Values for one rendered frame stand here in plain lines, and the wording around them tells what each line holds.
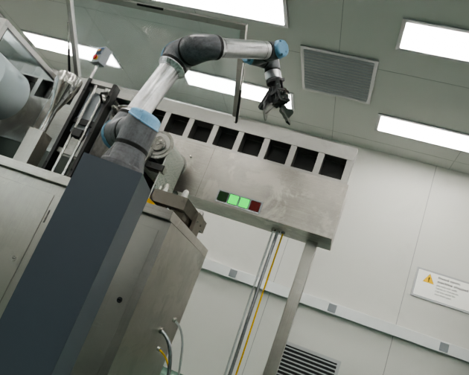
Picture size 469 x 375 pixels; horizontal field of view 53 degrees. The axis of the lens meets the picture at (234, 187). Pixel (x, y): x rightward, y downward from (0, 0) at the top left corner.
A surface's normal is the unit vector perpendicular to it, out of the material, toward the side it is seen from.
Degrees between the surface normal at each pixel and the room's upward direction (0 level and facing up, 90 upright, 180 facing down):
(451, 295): 90
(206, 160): 90
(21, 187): 90
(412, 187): 90
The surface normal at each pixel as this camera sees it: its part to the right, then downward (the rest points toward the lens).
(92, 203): 0.04, -0.29
